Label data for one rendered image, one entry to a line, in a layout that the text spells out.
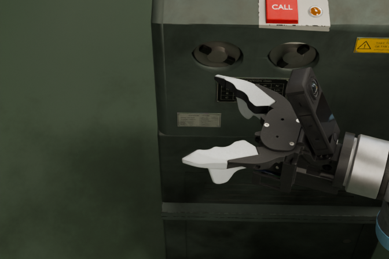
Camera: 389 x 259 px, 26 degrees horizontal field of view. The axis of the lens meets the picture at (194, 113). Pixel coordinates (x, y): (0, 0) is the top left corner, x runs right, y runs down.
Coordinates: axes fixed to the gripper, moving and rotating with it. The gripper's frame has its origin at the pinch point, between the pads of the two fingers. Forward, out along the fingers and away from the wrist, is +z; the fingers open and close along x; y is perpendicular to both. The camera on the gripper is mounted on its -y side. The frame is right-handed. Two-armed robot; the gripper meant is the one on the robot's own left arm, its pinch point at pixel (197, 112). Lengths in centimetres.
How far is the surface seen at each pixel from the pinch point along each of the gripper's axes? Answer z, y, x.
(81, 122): 69, 145, 107
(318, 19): -9, 26, 52
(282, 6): -2, 25, 52
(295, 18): -5, 25, 50
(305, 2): -6, 25, 56
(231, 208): 3, 97, 55
